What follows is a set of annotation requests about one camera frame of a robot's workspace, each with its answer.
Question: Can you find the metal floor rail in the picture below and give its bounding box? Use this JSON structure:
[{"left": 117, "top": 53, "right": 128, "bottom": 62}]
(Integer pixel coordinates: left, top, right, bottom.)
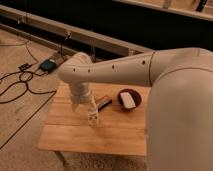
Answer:
[{"left": 0, "top": 5, "right": 153, "bottom": 56}]

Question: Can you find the white object in bowl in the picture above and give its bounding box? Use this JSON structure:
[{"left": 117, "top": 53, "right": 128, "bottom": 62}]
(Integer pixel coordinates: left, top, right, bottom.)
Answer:
[{"left": 120, "top": 92, "right": 136, "bottom": 109}]

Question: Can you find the dark snack bar wrapper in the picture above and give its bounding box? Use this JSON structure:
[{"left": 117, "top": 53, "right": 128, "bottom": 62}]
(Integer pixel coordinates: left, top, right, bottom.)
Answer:
[{"left": 96, "top": 95, "right": 112, "bottom": 110}]

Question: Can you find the black floor cable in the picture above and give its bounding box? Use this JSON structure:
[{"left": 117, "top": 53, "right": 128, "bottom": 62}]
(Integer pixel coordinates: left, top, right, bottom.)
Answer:
[{"left": 0, "top": 39, "right": 58, "bottom": 150}]

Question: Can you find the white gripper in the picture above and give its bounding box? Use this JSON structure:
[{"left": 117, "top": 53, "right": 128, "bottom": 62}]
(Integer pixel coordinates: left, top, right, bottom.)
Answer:
[{"left": 69, "top": 83, "right": 92, "bottom": 112}]

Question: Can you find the blue black power box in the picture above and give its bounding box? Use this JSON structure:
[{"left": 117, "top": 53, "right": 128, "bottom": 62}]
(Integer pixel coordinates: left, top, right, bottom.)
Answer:
[{"left": 39, "top": 59, "right": 56, "bottom": 73}]

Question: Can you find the clear plastic bottle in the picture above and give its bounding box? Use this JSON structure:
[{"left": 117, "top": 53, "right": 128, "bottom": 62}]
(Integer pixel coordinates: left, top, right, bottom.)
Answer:
[{"left": 88, "top": 104, "right": 99, "bottom": 126}]

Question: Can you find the wooden table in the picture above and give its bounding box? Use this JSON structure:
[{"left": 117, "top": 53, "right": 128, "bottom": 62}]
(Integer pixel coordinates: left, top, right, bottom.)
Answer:
[{"left": 38, "top": 82, "right": 150, "bottom": 156}]

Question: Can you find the dark red bowl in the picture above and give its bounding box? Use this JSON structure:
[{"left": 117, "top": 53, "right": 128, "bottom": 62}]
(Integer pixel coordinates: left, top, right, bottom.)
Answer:
[{"left": 117, "top": 89, "right": 142, "bottom": 110}]

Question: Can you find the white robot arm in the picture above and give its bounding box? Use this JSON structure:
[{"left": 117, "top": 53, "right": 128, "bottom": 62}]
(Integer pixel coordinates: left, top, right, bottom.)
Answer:
[{"left": 59, "top": 48, "right": 213, "bottom": 171}]

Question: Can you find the small black connector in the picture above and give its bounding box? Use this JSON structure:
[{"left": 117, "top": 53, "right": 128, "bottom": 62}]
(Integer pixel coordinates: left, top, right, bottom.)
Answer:
[{"left": 18, "top": 63, "right": 31, "bottom": 71}]

